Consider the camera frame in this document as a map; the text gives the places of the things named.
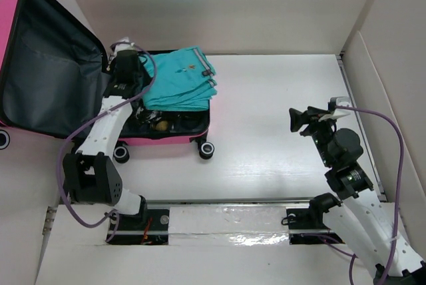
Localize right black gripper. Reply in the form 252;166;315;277
289;105;337;167

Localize black white tie-dye shirt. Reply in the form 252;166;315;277
133;107;164;125

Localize turquoise shorts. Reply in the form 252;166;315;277
139;46;217;112

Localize wooden brush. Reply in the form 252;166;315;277
150;120;174;132

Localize black headphones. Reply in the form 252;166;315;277
170;116;203;133

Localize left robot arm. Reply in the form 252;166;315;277
63;49;151;230

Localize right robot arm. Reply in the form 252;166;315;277
289;103;425;284

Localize pink hard-shell suitcase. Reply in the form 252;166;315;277
1;0;214;160

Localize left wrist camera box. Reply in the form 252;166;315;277
110;37;136;57

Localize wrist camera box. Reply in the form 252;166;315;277
110;37;136;57
319;97;352;121

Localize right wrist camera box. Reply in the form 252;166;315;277
319;97;352;121

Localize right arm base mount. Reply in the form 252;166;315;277
281;208;344;245

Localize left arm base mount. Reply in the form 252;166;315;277
106;208;170;246

